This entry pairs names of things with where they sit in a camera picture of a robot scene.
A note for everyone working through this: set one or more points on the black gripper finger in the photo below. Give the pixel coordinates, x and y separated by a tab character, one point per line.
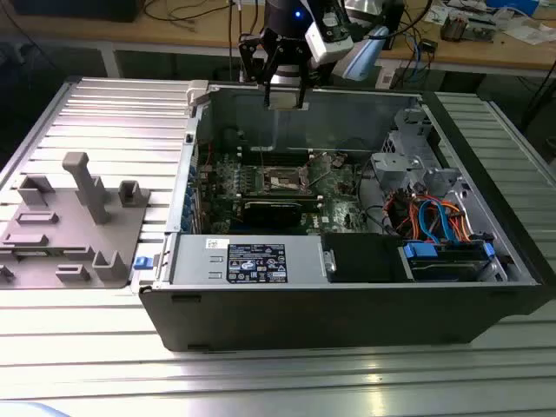
302	93
254	56

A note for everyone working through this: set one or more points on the silver cpu chip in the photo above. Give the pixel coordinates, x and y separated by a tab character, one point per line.
286	103

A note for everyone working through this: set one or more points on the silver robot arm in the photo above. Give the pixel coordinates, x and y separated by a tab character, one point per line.
365	8

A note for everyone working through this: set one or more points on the black ram slot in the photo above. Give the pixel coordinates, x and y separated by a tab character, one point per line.
282	151
282	159
282	155
282	163

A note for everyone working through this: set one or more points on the thin metal locking lever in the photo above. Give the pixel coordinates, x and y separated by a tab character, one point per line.
319	182
262	158

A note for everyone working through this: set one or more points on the cpu socket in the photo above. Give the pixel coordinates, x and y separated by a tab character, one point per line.
282	179

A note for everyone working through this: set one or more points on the finned cpu cooler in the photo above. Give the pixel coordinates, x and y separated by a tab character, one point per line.
454	28

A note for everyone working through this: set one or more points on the black drive bay cover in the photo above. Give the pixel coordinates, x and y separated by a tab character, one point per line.
362	258

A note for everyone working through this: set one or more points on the wooden desk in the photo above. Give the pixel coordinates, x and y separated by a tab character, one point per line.
195	35

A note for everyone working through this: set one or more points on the pale grey case latch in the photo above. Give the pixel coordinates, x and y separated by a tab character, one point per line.
196	92

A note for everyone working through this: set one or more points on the pale blue teach pendant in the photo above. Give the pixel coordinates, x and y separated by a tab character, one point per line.
365	56

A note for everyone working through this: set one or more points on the white barcode sheet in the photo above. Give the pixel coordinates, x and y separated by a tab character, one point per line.
385	79

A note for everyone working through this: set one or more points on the black upright box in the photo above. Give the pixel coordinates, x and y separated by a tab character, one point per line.
396	26

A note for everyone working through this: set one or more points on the black graphics card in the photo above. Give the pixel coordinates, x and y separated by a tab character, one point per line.
269	213

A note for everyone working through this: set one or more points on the green motherboard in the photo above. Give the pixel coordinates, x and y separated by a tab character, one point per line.
343	215

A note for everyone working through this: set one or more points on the small black adapter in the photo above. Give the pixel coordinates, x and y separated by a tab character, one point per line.
428	45

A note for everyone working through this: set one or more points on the white printed leaflet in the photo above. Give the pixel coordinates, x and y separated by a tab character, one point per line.
436	15

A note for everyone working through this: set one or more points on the black equipment case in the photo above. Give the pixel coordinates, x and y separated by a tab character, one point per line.
74	11

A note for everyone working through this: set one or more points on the grey metal device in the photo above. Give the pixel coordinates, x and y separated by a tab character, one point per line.
482	30

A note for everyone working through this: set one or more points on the silver power supply unit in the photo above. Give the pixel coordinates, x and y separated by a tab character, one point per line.
191	262

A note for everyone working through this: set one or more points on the black open pc case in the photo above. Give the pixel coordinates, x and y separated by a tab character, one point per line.
304	317

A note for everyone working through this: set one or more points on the hard disk in blue carrier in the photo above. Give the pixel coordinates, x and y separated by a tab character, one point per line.
443	269

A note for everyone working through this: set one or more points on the blue cardboard box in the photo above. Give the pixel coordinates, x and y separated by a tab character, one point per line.
512	5

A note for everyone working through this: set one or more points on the white paper sheet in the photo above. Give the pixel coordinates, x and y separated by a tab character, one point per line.
527	35

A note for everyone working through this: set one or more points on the blue plastic latch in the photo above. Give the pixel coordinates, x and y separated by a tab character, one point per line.
141	263

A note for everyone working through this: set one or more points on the grey plastic parts rack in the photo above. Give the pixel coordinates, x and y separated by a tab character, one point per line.
65	247

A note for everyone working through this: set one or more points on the pale blue object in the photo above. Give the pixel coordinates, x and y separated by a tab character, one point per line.
30	412

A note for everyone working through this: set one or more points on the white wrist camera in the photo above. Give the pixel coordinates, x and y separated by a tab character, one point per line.
323	48

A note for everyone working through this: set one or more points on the silver metal bracket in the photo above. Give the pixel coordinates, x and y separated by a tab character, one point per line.
393	164

